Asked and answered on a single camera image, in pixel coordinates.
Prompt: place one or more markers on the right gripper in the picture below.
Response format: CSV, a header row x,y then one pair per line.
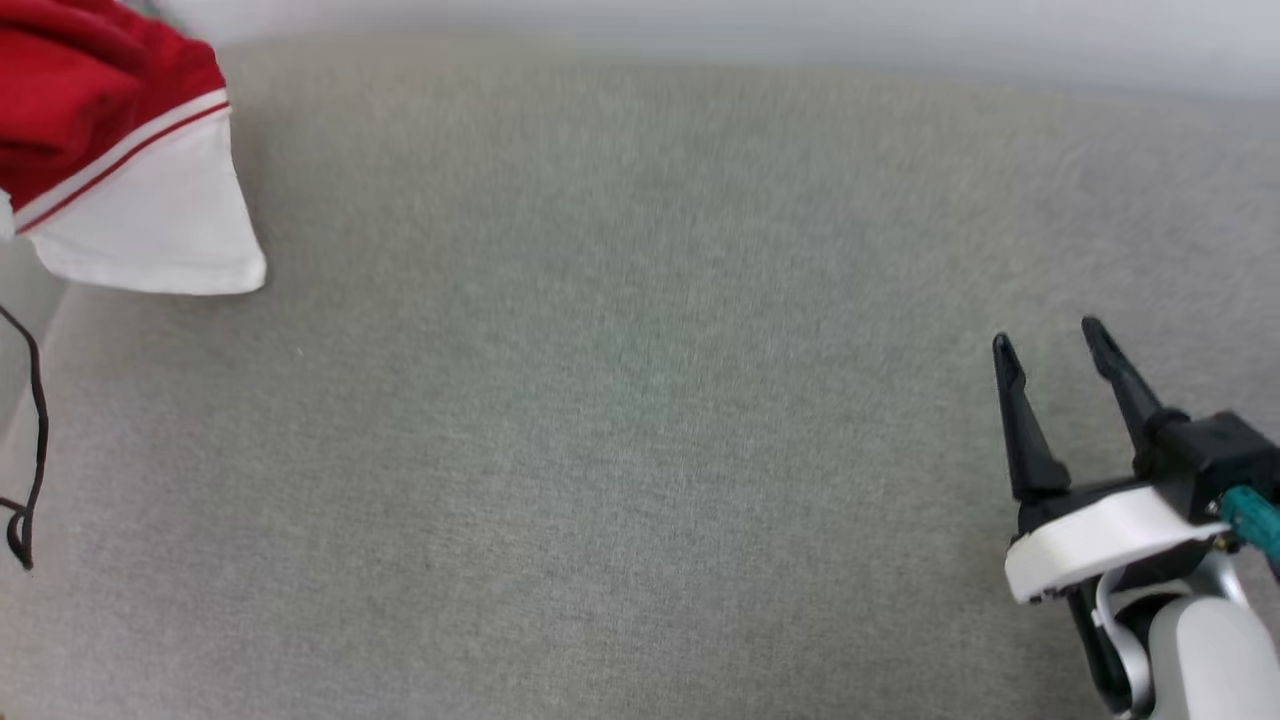
x,y
1100,535

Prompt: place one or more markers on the red and white garment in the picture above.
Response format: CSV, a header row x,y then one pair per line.
x,y
90,110

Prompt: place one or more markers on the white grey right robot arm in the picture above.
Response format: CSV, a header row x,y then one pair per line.
x,y
1210,650

